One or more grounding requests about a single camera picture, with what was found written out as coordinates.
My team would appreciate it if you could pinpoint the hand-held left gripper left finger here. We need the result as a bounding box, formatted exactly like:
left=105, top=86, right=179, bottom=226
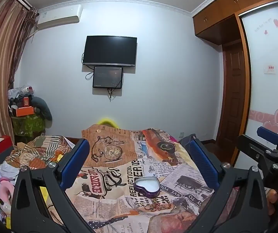
left=11, top=138, right=96, bottom=233

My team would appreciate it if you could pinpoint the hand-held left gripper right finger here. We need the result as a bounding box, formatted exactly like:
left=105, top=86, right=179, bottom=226
left=189, top=137, right=269, bottom=233

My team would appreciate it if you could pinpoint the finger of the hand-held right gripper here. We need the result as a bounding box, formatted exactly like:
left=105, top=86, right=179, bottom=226
left=237, top=134, right=278, bottom=169
left=256, top=126, right=278, bottom=151

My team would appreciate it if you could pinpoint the red woven bracelet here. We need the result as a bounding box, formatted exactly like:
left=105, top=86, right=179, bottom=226
left=152, top=197, right=165, bottom=210

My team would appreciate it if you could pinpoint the purple heart-shaped tin box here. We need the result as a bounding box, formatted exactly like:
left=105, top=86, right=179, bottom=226
left=133, top=177, right=160, bottom=198

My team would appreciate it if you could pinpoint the thin woven string bracelet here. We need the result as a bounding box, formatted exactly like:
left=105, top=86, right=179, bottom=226
left=135, top=198, right=154, bottom=207

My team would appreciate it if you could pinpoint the person's right hand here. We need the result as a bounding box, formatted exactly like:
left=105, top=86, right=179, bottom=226
left=266, top=189, right=278, bottom=216

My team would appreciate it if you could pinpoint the newspaper print blanket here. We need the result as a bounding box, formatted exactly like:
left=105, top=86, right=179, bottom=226
left=64, top=124, right=227, bottom=233

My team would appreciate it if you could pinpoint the white heart-print sliding door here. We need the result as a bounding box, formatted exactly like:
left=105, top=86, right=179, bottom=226
left=241, top=1, right=278, bottom=141

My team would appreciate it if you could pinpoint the striped patchwork cloth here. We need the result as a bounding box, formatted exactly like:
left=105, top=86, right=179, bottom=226
left=5, top=134, right=78, bottom=171

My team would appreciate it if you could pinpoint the brown wooden door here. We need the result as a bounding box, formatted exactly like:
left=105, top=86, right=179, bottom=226
left=220, top=40, right=245, bottom=163

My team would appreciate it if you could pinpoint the green patterned bag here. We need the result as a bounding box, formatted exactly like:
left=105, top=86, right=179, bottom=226
left=11, top=114, right=45, bottom=137

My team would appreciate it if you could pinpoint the orange box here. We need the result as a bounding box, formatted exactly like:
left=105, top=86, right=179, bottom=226
left=15, top=106, right=35, bottom=117

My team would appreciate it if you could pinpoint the pink plush toy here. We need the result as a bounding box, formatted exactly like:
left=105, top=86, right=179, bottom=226
left=0, top=179, right=15, bottom=210

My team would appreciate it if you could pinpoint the wooden wardrobe cabinet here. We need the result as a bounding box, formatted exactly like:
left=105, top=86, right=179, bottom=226
left=192, top=0, right=278, bottom=164

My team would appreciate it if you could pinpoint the striped brown curtain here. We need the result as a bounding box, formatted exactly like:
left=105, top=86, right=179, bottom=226
left=0, top=0, right=39, bottom=161

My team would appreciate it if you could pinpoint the white air conditioner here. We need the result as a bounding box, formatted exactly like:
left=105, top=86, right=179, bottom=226
left=37, top=4, right=83, bottom=25

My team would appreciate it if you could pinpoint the black monitor cable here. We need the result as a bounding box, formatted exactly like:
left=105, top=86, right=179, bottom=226
left=107, top=87, right=117, bottom=102
left=81, top=52, right=94, bottom=80

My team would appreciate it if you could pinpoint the small black wall monitor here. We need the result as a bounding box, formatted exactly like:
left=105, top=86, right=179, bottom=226
left=92, top=66, right=124, bottom=89

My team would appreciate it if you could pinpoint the black wall television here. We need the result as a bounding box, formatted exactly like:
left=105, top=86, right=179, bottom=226
left=82, top=36, right=137, bottom=67

